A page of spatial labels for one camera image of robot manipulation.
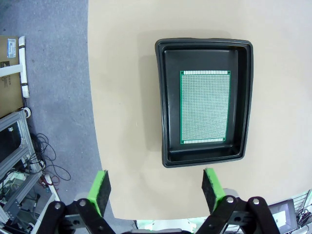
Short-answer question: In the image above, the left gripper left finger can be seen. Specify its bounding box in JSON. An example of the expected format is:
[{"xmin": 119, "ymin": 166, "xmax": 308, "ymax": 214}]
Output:
[{"xmin": 39, "ymin": 170, "xmax": 116, "ymax": 234}]

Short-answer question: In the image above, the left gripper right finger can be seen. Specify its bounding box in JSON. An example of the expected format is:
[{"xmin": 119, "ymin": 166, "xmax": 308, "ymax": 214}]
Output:
[{"xmin": 195, "ymin": 167, "xmax": 281, "ymax": 234}]

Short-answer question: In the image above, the green perforated circuit board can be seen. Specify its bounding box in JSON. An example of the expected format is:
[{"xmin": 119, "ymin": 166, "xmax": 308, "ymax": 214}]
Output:
[{"xmin": 179, "ymin": 70, "xmax": 231, "ymax": 144}]

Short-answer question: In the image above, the black ESD tray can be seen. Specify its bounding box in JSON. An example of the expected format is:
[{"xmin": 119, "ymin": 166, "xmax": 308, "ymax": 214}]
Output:
[{"xmin": 155, "ymin": 38, "xmax": 254, "ymax": 169}]

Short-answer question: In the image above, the small dark-framed screen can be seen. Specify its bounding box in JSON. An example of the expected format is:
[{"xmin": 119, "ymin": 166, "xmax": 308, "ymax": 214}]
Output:
[{"xmin": 268, "ymin": 198, "xmax": 297, "ymax": 234}]

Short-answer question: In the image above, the brown cardboard box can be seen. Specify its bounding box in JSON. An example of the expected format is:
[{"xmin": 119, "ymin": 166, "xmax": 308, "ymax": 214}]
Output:
[{"xmin": 0, "ymin": 36, "xmax": 25, "ymax": 119}]

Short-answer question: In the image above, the white table leg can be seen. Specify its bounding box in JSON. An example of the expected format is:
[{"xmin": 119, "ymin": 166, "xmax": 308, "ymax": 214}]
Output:
[{"xmin": 0, "ymin": 36, "xmax": 30, "ymax": 98}]

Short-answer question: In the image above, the aluminium profile frame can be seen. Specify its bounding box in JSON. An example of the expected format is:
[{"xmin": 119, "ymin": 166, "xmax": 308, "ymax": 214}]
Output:
[{"xmin": 0, "ymin": 109, "xmax": 61, "ymax": 234}]

